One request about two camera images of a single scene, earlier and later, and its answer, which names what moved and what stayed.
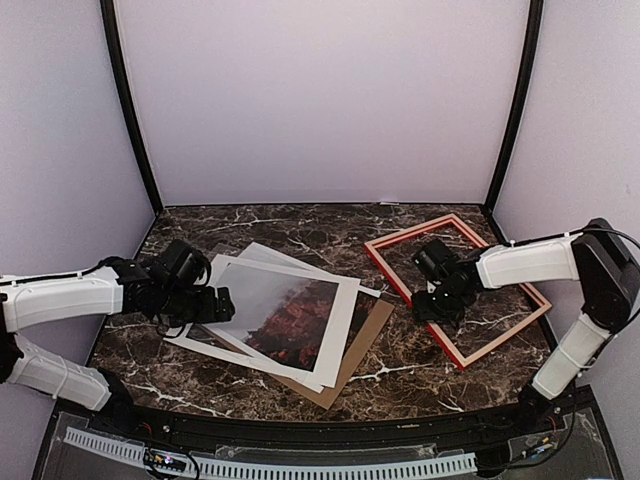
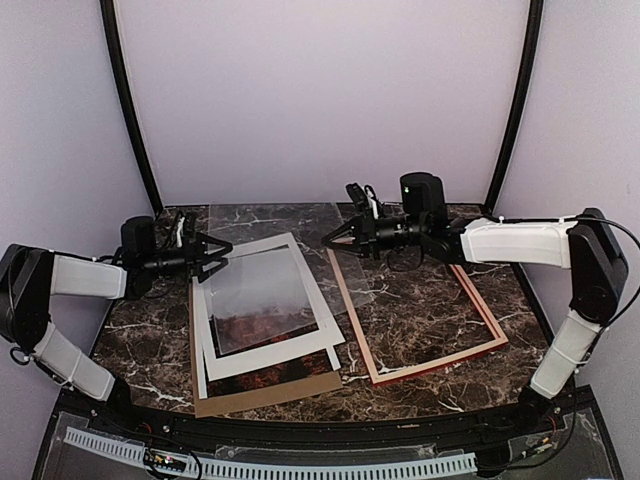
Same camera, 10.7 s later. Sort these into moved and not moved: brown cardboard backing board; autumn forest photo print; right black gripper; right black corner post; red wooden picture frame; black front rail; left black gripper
Moved: brown cardboard backing board; right black gripper; red wooden picture frame; left black gripper; autumn forest photo print
Not moved: right black corner post; black front rail
